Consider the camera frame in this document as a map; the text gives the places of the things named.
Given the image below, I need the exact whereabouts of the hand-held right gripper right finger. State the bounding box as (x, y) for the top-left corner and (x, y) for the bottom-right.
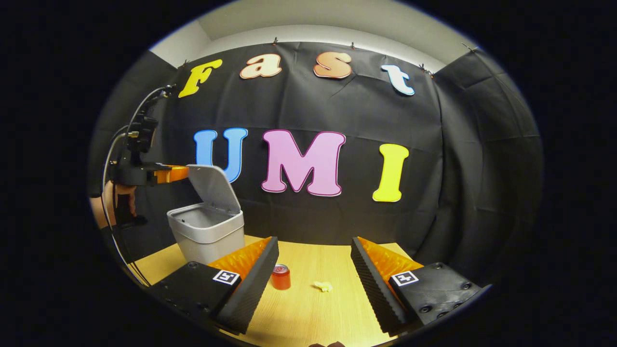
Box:
(350, 236), (483, 337)

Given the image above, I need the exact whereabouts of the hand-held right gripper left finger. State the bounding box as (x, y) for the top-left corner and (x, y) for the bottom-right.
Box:
(148, 236), (280, 335)

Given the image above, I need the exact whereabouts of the red pop can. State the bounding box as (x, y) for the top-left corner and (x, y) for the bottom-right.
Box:
(270, 264), (292, 291)

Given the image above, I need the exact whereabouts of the white desktop garbage bin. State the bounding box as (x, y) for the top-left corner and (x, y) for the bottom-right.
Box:
(167, 164), (245, 265)

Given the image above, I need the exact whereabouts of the wooden desktop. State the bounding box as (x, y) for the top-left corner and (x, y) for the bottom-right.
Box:
(134, 235), (425, 347)

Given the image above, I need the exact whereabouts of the black backdrop cloth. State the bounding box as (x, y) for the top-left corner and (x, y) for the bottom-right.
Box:
(88, 41), (545, 285)

